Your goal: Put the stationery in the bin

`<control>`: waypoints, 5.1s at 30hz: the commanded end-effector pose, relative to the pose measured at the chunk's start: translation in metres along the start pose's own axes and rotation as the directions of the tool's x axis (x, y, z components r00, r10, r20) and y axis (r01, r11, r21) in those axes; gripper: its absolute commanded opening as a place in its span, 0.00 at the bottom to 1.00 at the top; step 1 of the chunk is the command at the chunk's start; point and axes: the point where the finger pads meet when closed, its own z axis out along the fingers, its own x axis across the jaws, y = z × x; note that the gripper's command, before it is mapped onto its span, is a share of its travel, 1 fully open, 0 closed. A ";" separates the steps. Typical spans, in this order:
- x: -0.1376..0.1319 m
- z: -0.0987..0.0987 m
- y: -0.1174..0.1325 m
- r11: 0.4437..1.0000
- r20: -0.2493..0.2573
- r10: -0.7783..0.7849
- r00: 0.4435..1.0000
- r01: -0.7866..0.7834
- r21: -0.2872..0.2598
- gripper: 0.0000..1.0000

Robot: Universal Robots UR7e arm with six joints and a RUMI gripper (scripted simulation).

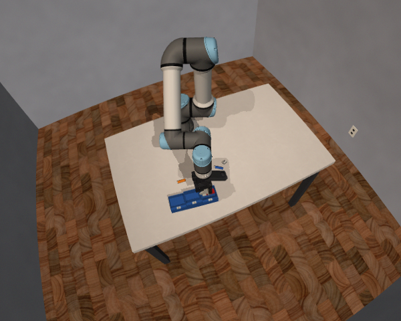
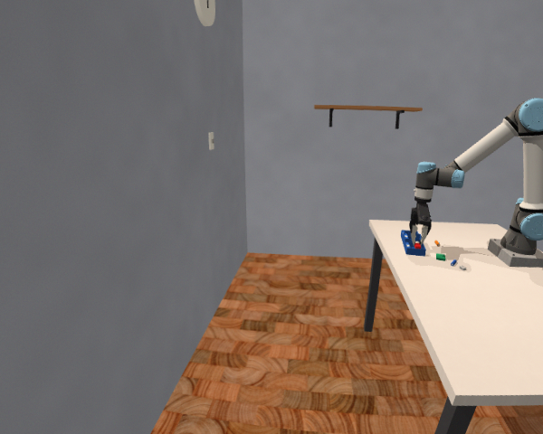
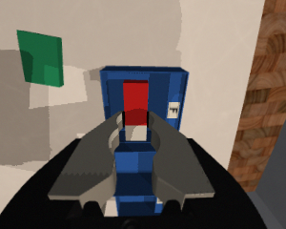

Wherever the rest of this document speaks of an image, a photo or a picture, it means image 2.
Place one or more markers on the blue rack of bins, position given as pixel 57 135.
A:
pixel 408 243

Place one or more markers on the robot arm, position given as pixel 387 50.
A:
pixel 529 210

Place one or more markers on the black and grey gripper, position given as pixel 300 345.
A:
pixel 414 222

